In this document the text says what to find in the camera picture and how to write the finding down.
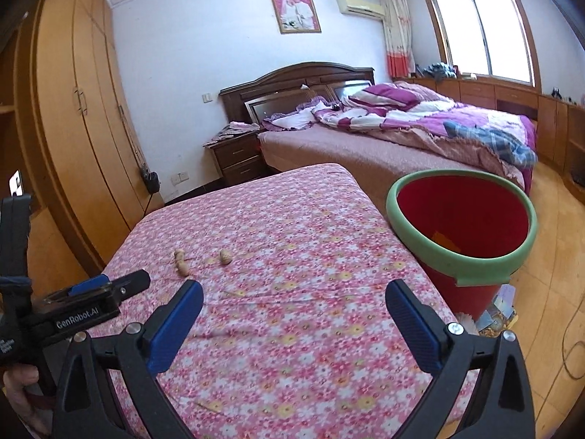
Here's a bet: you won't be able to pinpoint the wall air conditioner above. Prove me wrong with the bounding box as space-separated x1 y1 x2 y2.
336 0 385 21

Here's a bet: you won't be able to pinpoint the wooden wardrobe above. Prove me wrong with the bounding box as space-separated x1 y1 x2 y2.
0 0 165 279

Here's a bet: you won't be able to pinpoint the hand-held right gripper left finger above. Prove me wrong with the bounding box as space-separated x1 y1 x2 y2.
51 279 204 439

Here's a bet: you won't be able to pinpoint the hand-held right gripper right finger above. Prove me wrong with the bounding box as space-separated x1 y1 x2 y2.
385 279 535 439

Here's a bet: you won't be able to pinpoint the wooden framed window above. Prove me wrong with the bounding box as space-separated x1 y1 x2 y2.
421 0 542 89

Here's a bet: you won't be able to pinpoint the purple patchwork quilt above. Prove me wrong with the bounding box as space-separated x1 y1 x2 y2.
315 81 537 175

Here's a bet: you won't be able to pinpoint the floral curtain with red hem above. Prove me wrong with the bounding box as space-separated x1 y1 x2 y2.
379 0 418 78

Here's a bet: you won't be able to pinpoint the dark wooden bed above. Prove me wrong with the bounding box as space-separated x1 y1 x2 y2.
218 61 537 202

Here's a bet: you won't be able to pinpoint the blue plaid shirt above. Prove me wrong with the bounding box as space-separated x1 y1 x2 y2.
444 120 539 170

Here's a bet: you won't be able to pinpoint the blue crumpled clothes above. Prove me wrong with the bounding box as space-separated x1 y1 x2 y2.
423 61 459 82

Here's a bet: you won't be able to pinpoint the white pillow with purple frill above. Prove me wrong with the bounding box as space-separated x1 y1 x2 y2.
261 98 330 131

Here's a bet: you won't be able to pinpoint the long wooden window cabinet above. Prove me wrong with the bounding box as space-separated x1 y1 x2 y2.
393 73 585 193

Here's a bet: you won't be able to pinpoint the thin floor cable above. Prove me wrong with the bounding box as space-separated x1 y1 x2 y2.
560 302 585 378

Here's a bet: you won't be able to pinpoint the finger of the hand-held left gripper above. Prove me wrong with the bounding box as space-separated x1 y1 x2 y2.
68 274 111 297
109 270 151 306

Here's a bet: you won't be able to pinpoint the pink floral tablecloth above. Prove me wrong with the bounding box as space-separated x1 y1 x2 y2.
87 163 485 439

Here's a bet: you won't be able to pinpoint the person's left hand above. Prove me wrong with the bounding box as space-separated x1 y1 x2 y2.
2 365 49 437

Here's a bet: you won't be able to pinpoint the dark wooden nightstand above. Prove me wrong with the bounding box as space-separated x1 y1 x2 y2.
203 128 266 187

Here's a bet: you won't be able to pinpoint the folded pink clothes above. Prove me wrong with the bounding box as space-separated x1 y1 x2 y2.
217 121 259 140

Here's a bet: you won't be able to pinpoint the red bucket with green rim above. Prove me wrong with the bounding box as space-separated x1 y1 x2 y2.
385 169 537 321

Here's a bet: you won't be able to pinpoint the framed wall photo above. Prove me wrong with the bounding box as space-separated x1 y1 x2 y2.
269 0 322 34

